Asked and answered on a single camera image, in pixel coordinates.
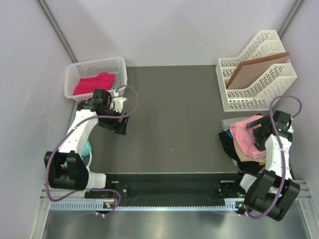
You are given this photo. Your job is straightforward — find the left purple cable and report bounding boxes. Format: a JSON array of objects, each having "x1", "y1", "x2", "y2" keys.
[{"x1": 45, "y1": 85, "x2": 139, "y2": 217}]

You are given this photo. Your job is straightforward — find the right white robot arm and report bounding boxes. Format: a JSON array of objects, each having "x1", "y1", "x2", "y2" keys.
[{"x1": 232, "y1": 111, "x2": 300, "y2": 221}]

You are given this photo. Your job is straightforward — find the brown cardboard sheet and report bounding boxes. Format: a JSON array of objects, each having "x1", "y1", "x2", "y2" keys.
[{"x1": 226, "y1": 52, "x2": 291, "y2": 90}]

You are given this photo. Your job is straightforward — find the beige folded t-shirt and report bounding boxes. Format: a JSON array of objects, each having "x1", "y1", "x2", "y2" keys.
[{"x1": 234, "y1": 142, "x2": 266, "y2": 165}]

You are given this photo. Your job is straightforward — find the purple cable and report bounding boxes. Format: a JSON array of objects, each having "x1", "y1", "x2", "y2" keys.
[
  {"x1": 244, "y1": 95, "x2": 305, "y2": 220},
  {"x1": 45, "y1": 85, "x2": 139, "y2": 217}
]

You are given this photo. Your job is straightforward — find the black t-shirt with blue print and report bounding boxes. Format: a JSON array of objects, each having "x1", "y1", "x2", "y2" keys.
[{"x1": 218, "y1": 130, "x2": 265, "y2": 174}]

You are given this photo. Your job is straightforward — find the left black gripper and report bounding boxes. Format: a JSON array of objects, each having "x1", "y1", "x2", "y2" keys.
[{"x1": 99, "y1": 106, "x2": 129, "y2": 136}]

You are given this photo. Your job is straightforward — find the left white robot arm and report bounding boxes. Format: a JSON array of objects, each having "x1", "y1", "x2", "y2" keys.
[{"x1": 44, "y1": 89, "x2": 129, "y2": 198}]

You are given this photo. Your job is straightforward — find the magenta folded t-shirt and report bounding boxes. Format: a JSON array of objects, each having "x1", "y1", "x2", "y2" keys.
[{"x1": 73, "y1": 73, "x2": 116, "y2": 95}]

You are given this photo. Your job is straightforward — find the white plastic mesh basket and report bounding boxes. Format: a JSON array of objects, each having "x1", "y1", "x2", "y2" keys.
[{"x1": 64, "y1": 57, "x2": 128, "y2": 102}]

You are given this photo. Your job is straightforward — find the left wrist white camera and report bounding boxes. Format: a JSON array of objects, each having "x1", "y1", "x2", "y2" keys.
[{"x1": 110, "y1": 92, "x2": 127, "y2": 114}]

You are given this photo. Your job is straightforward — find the aluminium frame rail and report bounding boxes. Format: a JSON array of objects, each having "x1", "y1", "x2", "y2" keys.
[{"x1": 39, "y1": 180, "x2": 312, "y2": 200}]

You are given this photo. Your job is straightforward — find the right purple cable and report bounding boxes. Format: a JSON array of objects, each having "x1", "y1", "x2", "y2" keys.
[{"x1": 244, "y1": 95, "x2": 305, "y2": 220}]

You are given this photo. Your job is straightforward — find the teal headphones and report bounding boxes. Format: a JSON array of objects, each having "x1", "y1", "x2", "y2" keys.
[{"x1": 81, "y1": 141, "x2": 93, "y2": 167}]

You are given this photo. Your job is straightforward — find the pink t-shirt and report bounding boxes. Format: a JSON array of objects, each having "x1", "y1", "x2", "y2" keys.
[{"x1": 229, "y1": 115, "x2": 266, "y2": 159}]

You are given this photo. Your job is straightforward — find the grey slotted cable duct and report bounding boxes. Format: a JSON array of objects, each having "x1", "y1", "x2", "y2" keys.
[{"x1": 50, "y1": 199, "x2": 244, "y2": 212}]

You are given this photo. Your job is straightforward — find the grey folded t-shirt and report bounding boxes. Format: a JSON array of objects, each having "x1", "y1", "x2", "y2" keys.
[{"x1": 221, "y1": 118, "x2": 241, "y2": 131}]

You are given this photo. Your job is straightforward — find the white perforated file organizer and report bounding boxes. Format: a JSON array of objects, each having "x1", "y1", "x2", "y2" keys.
[{"x1": 216, "y1": 30, "x2": 297, "y2": 112}]

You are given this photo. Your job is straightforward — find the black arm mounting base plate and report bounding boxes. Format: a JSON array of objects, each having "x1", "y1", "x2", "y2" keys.
[{"x1": 84, "y1": 172, "x2": 250, "y2": 206}]

